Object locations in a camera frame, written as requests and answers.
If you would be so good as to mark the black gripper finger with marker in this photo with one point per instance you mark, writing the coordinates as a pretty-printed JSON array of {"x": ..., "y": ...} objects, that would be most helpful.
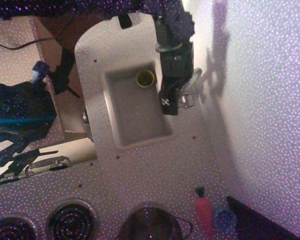
[{"x": 169, "y": 95}]

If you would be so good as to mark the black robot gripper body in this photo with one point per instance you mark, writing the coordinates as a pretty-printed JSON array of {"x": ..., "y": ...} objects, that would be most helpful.
[{"x": 173, "y": 33}]

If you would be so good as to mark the silver curved faucet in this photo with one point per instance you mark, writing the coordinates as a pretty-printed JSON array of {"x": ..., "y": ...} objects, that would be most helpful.
[{"x": 187, "y": 92}]

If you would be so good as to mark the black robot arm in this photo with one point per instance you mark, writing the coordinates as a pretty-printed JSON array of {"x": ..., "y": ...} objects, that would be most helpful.
[{"x": 102, "y": 9}]

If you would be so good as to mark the yellow green cup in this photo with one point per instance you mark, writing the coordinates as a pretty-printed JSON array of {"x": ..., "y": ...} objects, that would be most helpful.
[{"x": 145, "y": 78}]

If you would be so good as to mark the grey toy sink basin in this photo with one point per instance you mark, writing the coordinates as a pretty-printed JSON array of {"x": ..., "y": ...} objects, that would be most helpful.
[{"x": 135, "y": 113}]

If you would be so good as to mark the orange toy carrot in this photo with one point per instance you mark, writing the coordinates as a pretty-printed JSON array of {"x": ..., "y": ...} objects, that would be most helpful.
[{"x": 204, "y": 211}]

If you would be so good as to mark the dark round pot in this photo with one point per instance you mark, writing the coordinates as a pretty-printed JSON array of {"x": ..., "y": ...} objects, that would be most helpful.
[{"x": 153, "y": 223}]

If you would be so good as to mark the dark box corner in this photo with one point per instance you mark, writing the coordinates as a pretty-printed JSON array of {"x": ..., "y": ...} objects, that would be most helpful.
[{"x": 251, "y": 225}]

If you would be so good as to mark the left black stove burner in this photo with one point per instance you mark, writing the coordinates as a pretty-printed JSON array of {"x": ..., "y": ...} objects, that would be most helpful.
[{"x": 16, "y": 228}]

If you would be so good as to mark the silver cabinet door handle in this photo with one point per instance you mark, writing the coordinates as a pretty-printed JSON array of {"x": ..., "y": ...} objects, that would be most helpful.
[{"x": 49, "y": 165}]

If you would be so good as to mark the black camera tripod stand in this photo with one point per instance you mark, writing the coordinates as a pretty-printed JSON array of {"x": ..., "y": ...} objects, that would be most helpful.
[{"x": 27, "y": 113}]

